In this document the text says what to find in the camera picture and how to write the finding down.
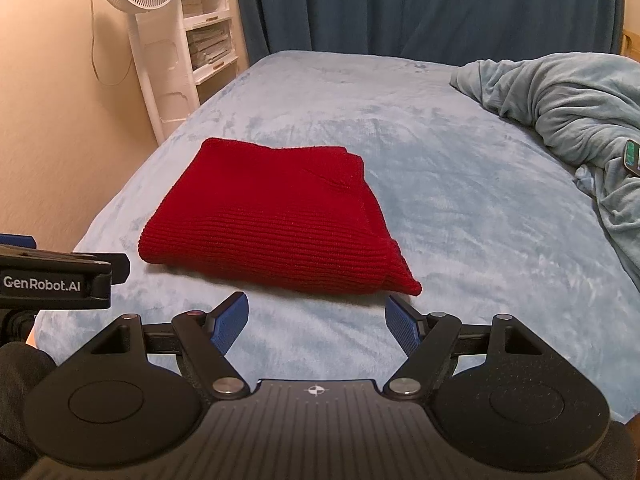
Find stacked books on shelf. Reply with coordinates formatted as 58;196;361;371
186;24;233;70

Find smartphone on blanket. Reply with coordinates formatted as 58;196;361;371
623;139;640;177

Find light blue fleece bed cover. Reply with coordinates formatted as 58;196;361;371
35;52;639;420

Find dark blue curtain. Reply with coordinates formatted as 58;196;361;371
239;0;625;65

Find grey-blue crumpled blanket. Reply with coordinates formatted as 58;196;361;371
450;52;639;281

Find white bookshelf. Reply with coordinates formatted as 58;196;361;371
180;0;248;102

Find red knit sweater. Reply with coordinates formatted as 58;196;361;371
138;138;422;296

